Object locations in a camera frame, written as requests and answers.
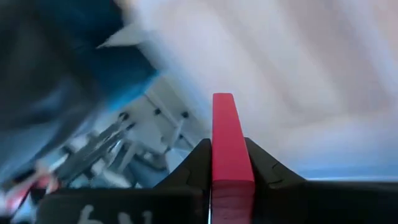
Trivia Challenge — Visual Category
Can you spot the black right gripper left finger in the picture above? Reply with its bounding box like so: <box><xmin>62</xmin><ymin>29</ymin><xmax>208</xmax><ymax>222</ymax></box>
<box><xmin>154</xmin><ymin>138</ymin><xmax>213</xmax><ymax>224</ymax></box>

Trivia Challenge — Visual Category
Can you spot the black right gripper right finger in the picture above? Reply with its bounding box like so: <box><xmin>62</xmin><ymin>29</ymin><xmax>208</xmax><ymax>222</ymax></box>
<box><xmin>244</xmin><ymin>137</ymin><xmax>308</xmax><ymax>224</ymax></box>

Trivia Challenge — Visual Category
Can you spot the red block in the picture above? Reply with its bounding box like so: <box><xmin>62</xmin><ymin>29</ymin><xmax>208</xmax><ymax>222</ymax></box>
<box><xmin>210</xmin><ymin>92</ymin><xmax>256</xmax><ymax>224</ymax></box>

